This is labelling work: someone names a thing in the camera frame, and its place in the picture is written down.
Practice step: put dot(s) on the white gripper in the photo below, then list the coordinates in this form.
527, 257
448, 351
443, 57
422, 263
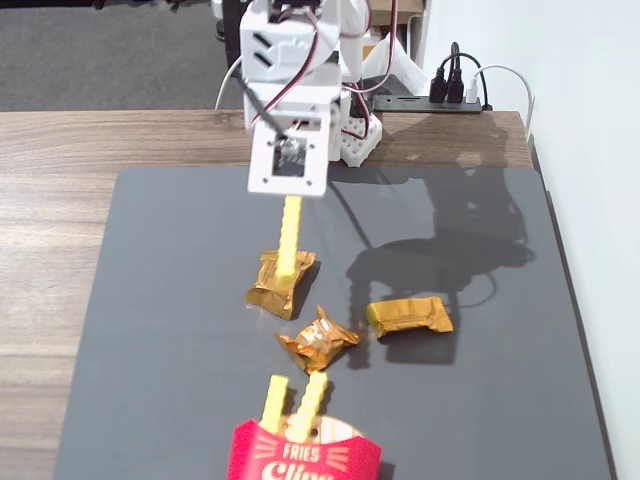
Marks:
334, 131

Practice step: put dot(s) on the crinkle yellow toy fry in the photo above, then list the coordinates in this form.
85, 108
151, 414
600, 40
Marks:
311, 405
291, 235

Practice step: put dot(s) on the orange gold candy wrapper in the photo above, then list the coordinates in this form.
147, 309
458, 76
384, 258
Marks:
315, 340

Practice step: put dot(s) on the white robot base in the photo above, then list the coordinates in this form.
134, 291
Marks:
361, 140

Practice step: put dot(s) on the smooth yellow toy fry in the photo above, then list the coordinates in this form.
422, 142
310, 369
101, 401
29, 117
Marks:
275, 402

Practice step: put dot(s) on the black power strip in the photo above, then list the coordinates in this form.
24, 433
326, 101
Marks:
400, 103

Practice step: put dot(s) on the dark brown box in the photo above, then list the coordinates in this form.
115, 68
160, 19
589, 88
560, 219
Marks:
231, 25

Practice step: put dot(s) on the black chair caster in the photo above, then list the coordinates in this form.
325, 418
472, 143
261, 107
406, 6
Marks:
219, 27

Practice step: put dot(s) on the crumpled gold snack wrapper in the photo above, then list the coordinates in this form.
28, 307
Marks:
272, 290

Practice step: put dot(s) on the flat gold snack wrapper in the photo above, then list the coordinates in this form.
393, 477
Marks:
410, 316

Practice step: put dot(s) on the grey rectangular mat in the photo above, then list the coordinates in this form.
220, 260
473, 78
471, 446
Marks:
190, 310

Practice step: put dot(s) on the red fries carton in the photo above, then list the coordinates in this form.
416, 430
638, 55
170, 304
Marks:
300, 457

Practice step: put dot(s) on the white gripper camera mount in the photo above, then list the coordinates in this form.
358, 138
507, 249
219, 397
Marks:
290, 160

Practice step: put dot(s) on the white shelf frame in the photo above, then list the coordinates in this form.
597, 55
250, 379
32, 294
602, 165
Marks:
416, 40

